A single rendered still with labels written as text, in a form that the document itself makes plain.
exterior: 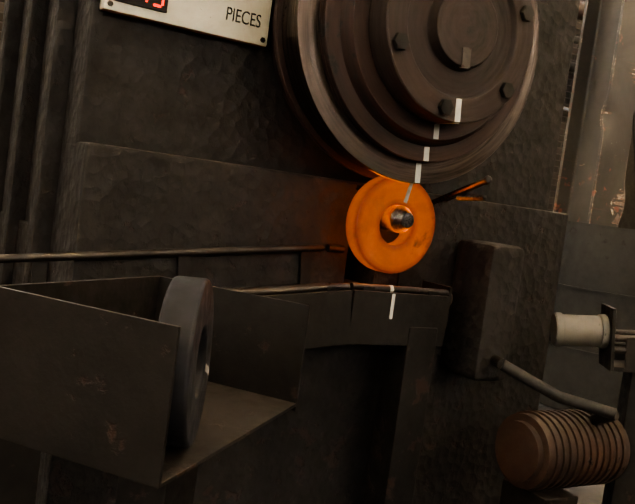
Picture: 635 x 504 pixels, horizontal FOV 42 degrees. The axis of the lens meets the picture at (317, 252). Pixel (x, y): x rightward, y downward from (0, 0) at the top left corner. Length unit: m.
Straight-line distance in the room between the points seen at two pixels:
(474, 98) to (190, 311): 0.69
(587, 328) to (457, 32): 0.57
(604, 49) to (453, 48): 4.62
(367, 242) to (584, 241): 2.74
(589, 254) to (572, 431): 2.56
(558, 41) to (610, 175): 3.88
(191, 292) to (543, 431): 0.80
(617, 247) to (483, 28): 2.73
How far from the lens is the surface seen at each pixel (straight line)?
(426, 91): 1.22
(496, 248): 1.44
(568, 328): 1.49
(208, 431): 0.84
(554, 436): 1.41
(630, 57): 5.70
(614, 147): 5.61
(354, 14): 1.22
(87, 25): 1.27
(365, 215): 1.29
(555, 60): 1.74
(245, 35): 1.32
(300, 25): 1.21
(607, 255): 3.94
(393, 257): 1.33
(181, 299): 0.73
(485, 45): 1.29
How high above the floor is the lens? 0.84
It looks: 4 degrees down
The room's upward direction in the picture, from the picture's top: 8 degrees clockwise
